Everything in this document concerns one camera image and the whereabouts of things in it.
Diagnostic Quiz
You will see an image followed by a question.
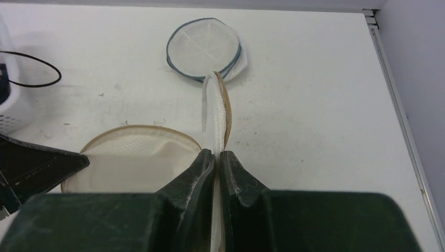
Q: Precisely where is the white perforated plastic basket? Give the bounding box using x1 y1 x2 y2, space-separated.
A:
1 18 36 134

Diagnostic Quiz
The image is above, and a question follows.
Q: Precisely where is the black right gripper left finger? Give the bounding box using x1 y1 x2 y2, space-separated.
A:
1 149 216 251

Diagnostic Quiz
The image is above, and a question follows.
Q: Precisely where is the red bra black trim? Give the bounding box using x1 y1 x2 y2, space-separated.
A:
1 50 62 88

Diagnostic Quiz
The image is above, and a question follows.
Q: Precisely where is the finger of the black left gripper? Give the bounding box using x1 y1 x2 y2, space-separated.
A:
1 134 90 214

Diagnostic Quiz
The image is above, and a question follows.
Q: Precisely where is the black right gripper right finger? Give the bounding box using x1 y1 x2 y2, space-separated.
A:
219 151 421 251

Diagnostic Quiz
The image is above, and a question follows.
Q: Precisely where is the white mesh bag beige trim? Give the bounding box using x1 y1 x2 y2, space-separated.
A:
61 71 232 251

